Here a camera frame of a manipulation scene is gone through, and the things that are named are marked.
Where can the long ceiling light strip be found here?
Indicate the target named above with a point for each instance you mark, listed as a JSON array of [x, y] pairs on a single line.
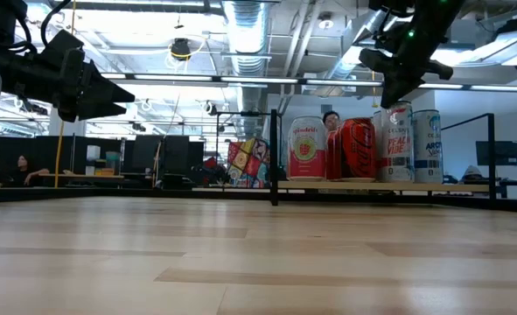
[[258, 80]]

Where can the small black ceiling dome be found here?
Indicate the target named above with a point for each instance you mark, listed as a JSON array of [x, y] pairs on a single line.
[[212, 109]]

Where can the wooden desk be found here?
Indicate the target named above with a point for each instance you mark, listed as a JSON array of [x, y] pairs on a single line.
[[78, 176]]

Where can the thin black shelf side frame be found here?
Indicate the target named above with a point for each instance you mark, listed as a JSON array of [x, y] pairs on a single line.
[[274, 157], [492, 153]]

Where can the silver ventilation duct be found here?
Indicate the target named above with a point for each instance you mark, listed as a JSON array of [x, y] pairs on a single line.
[[247, 44]]

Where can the black room partition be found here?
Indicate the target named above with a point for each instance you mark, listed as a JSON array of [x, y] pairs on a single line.
[[44, 149], [175, 157]]

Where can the teal storage box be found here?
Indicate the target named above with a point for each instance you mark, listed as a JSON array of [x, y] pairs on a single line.
[[112, 157]]

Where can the person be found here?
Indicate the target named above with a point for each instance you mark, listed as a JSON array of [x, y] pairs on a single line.
[[22, 172], [331, 120], [472, 172]]

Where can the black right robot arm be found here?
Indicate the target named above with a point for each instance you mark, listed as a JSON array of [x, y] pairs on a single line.
[[437, 4]]

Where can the black aluminium rail frame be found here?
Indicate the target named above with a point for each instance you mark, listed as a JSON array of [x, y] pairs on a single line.
[[109, 193], [503, 205]]

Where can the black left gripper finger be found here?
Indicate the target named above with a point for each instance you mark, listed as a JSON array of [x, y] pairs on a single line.
[[100, 94], [100, 111]]

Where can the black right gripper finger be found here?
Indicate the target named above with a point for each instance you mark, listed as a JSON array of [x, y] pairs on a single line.
[[396, 89]]

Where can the colourful patchwork bag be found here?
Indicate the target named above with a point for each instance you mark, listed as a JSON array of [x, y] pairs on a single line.
[[249, 164]]

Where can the white storage box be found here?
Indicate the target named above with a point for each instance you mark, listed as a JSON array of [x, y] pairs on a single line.
[[93, 155]]

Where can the black computer monitor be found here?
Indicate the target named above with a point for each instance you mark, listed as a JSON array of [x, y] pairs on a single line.
[[503, 153]]

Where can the yellow pole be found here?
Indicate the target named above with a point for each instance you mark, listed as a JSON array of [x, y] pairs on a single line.
[[60, 149]]

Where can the wooden shelf board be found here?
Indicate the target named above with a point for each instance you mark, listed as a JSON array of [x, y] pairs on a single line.
[[372, 186]]

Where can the white magenta Spindrift can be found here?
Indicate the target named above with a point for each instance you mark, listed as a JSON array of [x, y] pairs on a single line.
[[306, 153]]

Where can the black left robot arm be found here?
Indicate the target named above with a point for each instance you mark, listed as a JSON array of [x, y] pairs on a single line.
[[9, 65]]

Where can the white column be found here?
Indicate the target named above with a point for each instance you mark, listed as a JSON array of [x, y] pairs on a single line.
[[54, 128]]

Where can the red Coca-Cola can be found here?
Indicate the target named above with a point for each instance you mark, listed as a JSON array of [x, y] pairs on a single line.
[[358, 149]]

